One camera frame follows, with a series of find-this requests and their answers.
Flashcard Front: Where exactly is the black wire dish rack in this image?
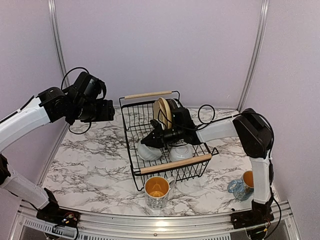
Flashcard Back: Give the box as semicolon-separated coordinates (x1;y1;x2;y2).
119;96;211;191

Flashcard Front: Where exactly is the left aluminium frame post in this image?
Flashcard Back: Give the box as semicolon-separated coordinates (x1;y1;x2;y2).
47;0;67;77

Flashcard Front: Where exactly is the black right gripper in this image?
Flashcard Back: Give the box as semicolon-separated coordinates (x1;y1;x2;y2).
141;123;185;150

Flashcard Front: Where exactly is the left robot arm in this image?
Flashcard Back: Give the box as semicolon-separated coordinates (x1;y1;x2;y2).
0;71;115;223

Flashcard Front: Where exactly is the patterned mug yellow inside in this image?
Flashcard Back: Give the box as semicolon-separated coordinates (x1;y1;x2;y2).
144;176;176;210

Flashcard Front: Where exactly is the grey reindeer plate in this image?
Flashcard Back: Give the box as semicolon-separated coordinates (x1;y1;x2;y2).
167;98;179;110

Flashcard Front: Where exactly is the aluminium frame post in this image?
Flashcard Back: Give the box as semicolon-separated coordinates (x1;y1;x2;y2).
237;0;270;112
47;0;67;77

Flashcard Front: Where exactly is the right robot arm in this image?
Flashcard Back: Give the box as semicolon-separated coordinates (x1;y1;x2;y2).
139;107;275;224

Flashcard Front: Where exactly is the front aluminium rail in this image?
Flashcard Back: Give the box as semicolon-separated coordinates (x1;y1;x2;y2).
7;204;301;240

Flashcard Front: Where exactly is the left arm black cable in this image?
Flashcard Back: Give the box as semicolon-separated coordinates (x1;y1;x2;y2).
60;66;92;135

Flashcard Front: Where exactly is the cream gold rimmed plate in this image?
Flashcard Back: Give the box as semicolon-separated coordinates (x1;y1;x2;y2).
153;100;164;123

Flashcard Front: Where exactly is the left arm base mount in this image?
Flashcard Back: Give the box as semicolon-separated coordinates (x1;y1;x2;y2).
36;208;80;228

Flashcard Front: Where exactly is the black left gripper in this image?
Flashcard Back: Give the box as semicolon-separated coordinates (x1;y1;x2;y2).
70;98;116;122

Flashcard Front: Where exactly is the blue mug yellow inside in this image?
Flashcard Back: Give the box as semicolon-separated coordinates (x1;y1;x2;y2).
227;170;254;201

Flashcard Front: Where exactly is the white bowl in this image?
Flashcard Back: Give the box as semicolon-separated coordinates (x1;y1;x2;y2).
169;145;193;162
137;141;162;161

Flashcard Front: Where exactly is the right aluminium frame post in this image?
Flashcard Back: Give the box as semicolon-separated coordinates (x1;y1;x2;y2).
237;0;270;112

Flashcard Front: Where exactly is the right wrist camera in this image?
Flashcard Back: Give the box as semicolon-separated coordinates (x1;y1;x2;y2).
150;119;166;131

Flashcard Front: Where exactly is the plain cream yellow plate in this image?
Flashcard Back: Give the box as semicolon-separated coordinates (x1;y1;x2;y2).
158;97;173;129

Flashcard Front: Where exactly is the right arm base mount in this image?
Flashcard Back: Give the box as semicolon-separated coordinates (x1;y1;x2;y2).
230;209;275;229

